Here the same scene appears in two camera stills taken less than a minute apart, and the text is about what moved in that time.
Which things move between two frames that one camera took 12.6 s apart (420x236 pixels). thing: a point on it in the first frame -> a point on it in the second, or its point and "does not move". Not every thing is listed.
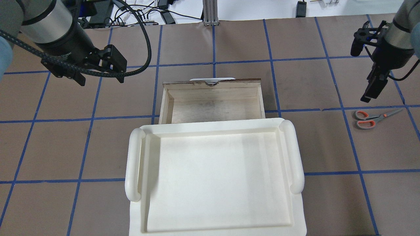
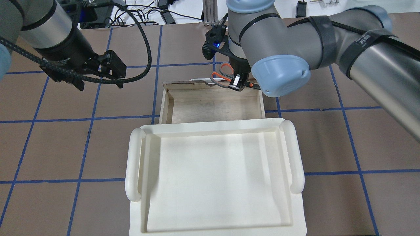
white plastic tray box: [233, 177] does not move
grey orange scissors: [364, 122] -> [225, 77]
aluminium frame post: [210, 8] does not move
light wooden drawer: [191, 100] does not move
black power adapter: [301, 9] does not move
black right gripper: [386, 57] -> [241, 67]
